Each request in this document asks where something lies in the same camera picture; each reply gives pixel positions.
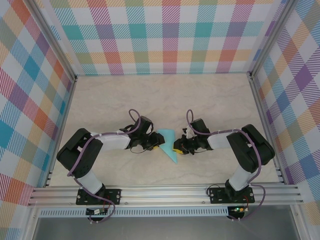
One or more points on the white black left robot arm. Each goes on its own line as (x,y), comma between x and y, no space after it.
(115,141)

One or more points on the teal paper sheet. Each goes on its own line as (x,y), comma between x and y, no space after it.
(168,140)

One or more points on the small black circuit board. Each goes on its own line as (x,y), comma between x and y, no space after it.
(96,212)

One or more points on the aluminium side rail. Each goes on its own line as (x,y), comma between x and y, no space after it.
(61,130)
(267,130)

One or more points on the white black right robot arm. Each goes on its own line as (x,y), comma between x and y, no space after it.
(217,141)

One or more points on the circuit board with green light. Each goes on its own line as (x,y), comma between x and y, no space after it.
(238,210)

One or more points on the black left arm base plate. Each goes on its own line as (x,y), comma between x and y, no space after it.
(113,195)

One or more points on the aluminium frame post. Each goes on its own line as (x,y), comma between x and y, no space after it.
(53,40)
(273,40)

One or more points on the aluminium mounting rail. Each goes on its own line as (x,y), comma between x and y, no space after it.
(162,196)

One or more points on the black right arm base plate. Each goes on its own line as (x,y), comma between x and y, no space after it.
(217,195)

